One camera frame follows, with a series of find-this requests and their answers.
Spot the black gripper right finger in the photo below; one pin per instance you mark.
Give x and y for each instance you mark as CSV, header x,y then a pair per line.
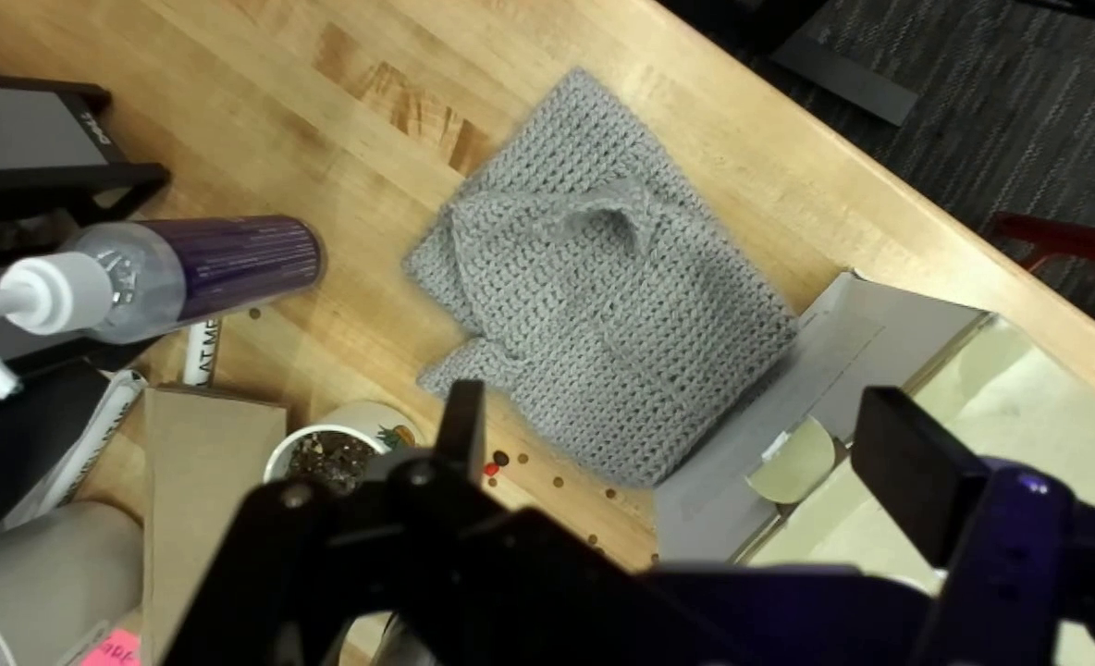
x,y
1014,569

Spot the white cylindrical canister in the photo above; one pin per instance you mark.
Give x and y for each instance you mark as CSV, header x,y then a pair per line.
x,y
30,595

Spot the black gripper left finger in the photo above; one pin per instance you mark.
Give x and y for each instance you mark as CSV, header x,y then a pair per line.
x,y
325,580

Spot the brown cardboard piece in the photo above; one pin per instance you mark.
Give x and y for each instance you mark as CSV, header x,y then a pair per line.
x,y
200,493

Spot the small white bowl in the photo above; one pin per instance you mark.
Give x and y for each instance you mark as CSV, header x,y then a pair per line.
x,y
325,451

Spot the white coffee filter box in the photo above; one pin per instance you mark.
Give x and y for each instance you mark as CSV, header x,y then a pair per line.
x,y
868,333

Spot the grey knitted cloth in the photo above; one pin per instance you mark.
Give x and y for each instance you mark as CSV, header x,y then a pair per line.
x,y
598,299

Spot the red metal frame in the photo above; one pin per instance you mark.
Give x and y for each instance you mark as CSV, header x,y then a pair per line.
x,y
1065,246

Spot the purple pump bottle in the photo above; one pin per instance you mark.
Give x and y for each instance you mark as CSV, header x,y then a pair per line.
x,y
200,263

